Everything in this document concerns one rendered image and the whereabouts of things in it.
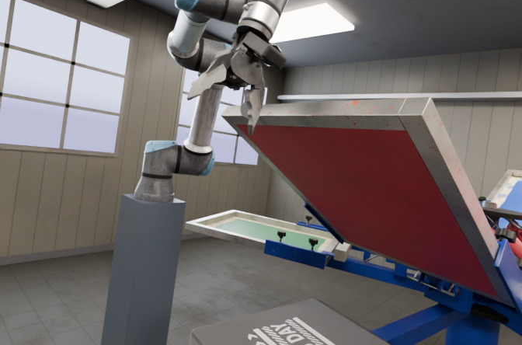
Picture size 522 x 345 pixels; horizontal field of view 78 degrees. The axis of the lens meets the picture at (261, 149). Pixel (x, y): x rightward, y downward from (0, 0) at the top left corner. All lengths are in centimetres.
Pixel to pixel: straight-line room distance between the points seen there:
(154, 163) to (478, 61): 423
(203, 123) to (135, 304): 69
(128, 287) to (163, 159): 47
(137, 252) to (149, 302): 21
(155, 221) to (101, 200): 300
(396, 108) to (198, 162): 88
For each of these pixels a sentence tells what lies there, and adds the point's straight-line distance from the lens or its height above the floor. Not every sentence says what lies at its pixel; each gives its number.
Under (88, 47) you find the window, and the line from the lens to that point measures 410.
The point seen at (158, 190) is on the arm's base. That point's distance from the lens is 127.
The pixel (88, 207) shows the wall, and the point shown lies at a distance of 421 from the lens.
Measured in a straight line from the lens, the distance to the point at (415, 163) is 64.
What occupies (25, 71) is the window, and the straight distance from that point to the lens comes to 391.
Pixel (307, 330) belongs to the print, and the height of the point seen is 95.
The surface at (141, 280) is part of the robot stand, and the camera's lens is 133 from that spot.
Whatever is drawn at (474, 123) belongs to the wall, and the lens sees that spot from 468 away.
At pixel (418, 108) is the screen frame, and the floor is 154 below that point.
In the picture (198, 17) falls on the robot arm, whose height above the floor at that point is 173.
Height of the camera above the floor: 145
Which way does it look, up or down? level
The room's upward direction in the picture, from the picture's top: 8 degrees clockwise
